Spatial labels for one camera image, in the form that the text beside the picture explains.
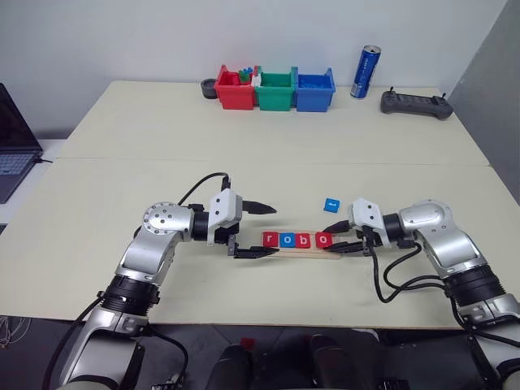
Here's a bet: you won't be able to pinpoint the red plastic bin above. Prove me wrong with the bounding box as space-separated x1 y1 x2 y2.
214 64 258 111

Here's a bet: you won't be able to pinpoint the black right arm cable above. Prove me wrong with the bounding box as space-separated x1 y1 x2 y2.
370 235 505 387

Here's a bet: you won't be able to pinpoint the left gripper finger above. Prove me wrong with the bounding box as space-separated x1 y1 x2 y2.
242 199 279 217
234 245 281 261

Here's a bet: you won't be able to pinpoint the white thin cables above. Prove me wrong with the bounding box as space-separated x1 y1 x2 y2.
0 314 33 351

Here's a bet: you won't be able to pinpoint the grey remote controller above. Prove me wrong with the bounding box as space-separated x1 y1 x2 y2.
380 86 454 121

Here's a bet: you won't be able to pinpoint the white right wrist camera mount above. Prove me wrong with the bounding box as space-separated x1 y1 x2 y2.
349 197 385 241

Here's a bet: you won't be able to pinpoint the dark grey round cup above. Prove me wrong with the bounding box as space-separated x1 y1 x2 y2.
200 78 220 100

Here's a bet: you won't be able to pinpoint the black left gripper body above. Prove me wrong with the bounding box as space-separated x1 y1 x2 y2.
214 223 241 258

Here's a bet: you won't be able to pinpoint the blue plastic bin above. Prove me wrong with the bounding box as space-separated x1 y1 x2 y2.
294 67 337 113

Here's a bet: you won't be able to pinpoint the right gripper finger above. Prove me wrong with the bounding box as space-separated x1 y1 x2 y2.
323 219 354 236
324 240 365 254

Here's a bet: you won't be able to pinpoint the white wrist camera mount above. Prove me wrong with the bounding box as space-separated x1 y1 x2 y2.
206 188 245 247
349 197 385 241

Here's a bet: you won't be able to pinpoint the wooden letter tray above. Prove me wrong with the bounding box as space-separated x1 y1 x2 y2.
259 242 342 262

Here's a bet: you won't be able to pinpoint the green plastic bin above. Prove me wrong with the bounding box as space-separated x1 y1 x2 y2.
253 65 299 112

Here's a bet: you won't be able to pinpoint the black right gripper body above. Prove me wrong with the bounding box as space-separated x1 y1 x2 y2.
352 224 381 258

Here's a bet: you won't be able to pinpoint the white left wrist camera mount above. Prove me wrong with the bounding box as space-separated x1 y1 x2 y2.
206 188 245 247

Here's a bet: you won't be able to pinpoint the blue drink can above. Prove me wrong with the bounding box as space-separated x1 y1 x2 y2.
350 44 382 100

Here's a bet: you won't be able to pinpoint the dark laptop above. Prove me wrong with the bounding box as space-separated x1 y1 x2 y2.
0 83 45 205

